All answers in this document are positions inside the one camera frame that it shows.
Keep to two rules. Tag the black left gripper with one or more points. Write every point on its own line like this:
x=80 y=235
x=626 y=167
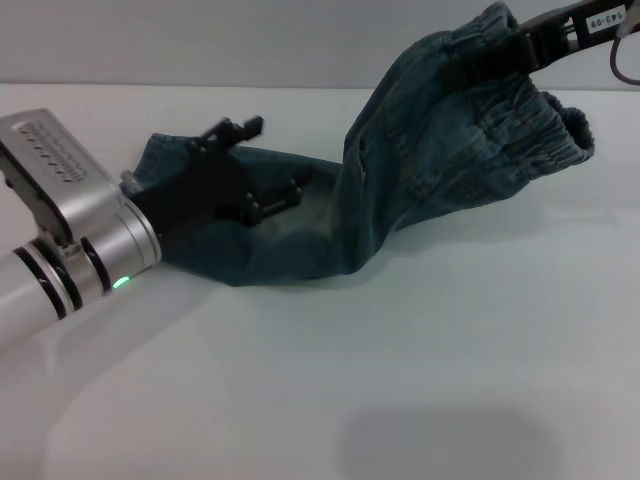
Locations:
x=200 y=190

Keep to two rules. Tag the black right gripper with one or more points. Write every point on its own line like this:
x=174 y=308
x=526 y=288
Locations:
x=600 y=25

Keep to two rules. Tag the blue denim shorts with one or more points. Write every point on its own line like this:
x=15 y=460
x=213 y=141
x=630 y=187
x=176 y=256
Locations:
x=425 y=150

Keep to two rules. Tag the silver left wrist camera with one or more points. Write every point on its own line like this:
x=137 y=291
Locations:
x=50 y=150

